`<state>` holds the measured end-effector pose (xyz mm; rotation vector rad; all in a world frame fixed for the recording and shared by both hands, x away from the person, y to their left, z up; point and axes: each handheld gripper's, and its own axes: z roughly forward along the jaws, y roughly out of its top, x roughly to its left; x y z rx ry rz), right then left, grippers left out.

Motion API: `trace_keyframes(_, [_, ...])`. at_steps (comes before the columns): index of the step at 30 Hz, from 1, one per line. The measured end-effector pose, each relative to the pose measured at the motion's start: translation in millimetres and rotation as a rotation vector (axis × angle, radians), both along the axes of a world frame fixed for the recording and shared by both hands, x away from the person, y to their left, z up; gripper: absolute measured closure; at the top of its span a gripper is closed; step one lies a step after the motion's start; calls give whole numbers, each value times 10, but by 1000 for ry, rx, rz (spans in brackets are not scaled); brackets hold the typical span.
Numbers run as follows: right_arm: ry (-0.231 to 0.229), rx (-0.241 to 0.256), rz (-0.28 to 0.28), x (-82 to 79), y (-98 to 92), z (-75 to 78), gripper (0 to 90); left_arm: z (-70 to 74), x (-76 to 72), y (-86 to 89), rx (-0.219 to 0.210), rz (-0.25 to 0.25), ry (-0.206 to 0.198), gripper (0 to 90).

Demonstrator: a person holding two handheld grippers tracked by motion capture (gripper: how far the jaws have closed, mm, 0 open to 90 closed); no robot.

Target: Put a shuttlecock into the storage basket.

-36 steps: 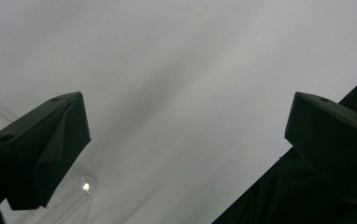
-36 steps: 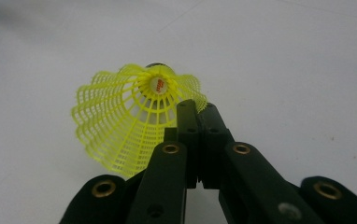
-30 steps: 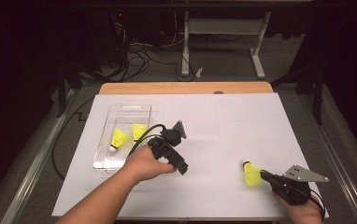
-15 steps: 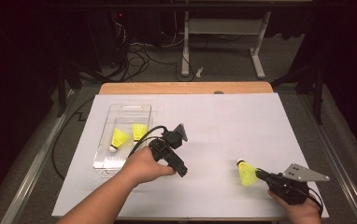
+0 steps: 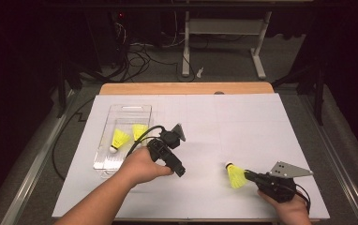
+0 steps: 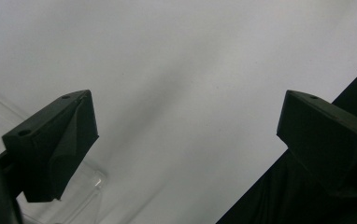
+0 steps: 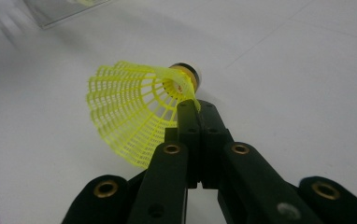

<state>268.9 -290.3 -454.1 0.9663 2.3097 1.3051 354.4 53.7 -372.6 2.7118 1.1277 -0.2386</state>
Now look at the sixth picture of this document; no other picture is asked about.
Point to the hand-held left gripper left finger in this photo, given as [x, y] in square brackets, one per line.
[52, 146]

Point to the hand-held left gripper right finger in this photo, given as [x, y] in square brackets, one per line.
[323, 137]

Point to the clear plastic tray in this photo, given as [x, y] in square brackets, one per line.
[83, 193]

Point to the dark cloth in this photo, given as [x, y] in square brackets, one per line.
[276, 199]

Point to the white board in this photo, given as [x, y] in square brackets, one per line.
[182, 77]

